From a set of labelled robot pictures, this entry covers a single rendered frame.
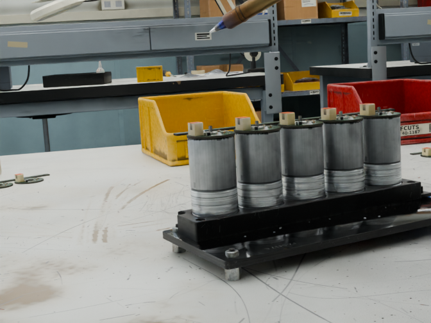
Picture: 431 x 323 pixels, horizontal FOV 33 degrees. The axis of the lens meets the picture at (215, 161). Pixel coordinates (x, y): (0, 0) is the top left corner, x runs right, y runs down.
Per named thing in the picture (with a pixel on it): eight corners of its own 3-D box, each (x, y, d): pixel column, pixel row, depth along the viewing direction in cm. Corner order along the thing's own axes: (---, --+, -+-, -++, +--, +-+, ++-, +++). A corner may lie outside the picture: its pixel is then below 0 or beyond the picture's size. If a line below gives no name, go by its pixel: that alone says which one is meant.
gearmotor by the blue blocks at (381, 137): (410, 197, 42) (409, 111, 42) (378, 203, 41) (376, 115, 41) (382, 191, 45) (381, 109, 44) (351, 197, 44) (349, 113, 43)
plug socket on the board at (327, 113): (340, 119, 40) (340, 107, 40) (328, 120, 40) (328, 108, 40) (331, 118, 41) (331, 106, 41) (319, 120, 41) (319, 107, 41)
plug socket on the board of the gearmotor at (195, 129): (208, 134, 37) (207, 122, 36) (193, 136, 36) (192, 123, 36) (201, 133, 37) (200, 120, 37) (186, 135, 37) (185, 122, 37)
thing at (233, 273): (391, 206, 46) (390, 188, 46) (480, 227, 40) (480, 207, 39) (162, 250, 39) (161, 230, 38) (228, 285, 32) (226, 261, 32)
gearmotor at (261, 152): (292, 220, 39) (288, 125, 38) (253, 227, 38) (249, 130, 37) (268, 212, 41) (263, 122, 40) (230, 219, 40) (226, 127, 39)
